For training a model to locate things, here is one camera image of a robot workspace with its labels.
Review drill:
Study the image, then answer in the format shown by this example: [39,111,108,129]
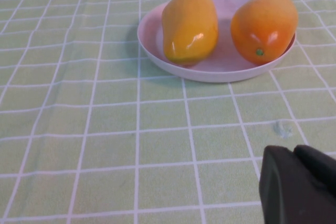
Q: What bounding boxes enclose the green checked tablecloth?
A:
[0,0,336,224]

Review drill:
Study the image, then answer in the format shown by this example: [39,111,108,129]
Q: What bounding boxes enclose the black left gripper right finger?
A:
[293,144,336,195]

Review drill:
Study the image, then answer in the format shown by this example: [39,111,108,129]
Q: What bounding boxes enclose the orange mango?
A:
[230,0,299,65]

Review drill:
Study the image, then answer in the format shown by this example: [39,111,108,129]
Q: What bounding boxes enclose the pink round plate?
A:
[136,0,297,83]

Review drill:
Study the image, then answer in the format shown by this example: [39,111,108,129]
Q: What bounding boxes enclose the yellow mango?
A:
[161,0,219,65]

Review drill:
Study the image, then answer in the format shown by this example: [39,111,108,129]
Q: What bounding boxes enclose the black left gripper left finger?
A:
[258,145,336,224]

